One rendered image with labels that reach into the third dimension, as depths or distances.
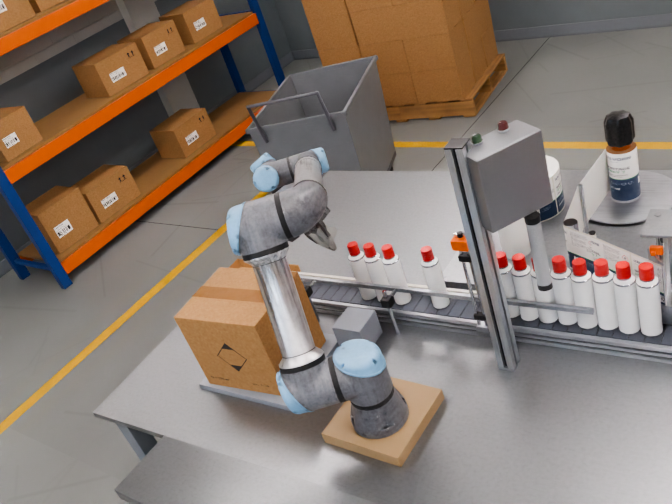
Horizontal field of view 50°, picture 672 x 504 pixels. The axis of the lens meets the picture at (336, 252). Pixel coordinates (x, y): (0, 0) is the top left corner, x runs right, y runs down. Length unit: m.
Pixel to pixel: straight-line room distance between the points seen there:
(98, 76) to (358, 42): 1.89
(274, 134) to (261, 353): 2.33
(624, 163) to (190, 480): 1.56
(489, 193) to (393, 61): 3.90
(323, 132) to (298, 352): 2.46
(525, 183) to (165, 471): 1.23
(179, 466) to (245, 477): 0.22
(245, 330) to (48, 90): 4.43
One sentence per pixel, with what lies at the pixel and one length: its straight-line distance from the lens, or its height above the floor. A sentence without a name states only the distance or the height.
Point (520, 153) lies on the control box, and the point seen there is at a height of 1.44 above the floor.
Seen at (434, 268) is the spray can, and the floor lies 1.03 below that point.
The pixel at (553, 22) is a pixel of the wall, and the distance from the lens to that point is 6.55.
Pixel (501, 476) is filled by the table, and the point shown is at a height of 0.83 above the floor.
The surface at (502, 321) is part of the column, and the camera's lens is 1.86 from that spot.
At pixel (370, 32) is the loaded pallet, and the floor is 0.73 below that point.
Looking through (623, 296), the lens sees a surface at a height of 1.01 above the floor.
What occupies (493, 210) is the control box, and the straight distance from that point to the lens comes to 1.64.
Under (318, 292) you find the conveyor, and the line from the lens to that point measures 2.39.
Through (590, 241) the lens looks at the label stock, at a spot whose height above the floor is 1.04.
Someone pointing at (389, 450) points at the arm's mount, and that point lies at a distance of 1.83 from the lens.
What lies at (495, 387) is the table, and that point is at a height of 0.83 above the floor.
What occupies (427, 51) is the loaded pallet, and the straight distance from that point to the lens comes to 5.32.
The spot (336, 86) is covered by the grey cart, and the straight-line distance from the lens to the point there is 4.81.
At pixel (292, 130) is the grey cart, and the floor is 0.74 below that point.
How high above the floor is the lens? 2.19
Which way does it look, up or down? 31 degrees down
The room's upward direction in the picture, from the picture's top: 20 degrees counter-clockwise
